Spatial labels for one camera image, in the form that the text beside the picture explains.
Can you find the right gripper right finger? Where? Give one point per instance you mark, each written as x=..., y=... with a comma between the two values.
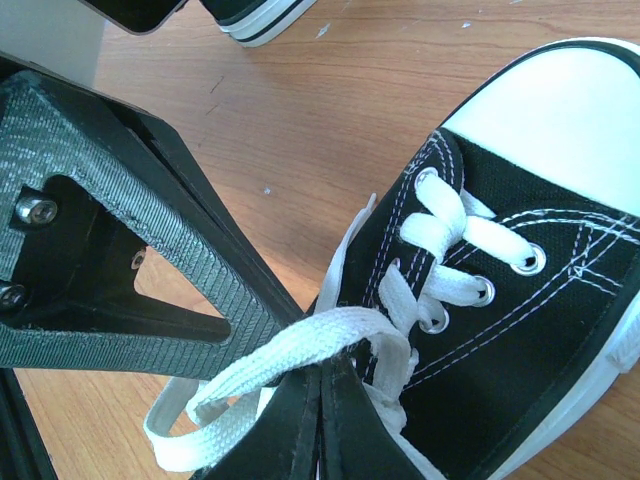
x=354, y=442

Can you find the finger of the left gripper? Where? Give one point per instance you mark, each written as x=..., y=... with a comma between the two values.
x=139, y=169
x=128, y=258

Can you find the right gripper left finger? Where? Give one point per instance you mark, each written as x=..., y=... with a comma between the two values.
x=283, y=443

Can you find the black canvas sneaker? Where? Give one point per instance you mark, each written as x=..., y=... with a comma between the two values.
x=253, y=23
x=550, y=145

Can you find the white lace of sneaker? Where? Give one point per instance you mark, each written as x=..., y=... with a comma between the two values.
x=194, y=425

